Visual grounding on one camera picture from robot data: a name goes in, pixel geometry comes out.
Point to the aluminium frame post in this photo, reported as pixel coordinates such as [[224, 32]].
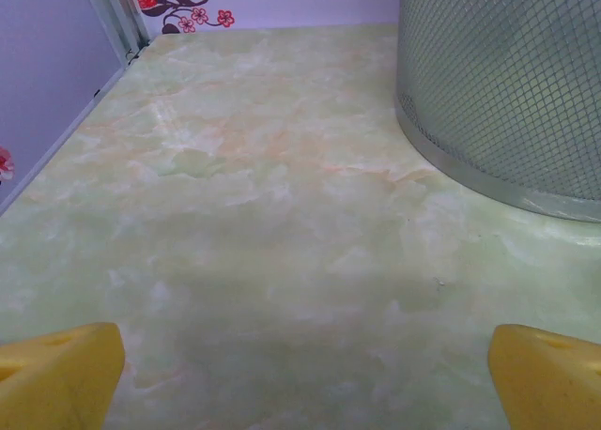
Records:
[[124, 21]]

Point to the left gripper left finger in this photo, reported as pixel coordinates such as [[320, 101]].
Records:
[[56, 383]]

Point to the grey mesh waste bin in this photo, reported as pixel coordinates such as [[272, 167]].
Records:
[[507, 73]]

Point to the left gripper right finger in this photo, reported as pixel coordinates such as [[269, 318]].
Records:
[[554, 388]]

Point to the aluminium frame rail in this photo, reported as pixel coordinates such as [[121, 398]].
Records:
[[94, 102]]

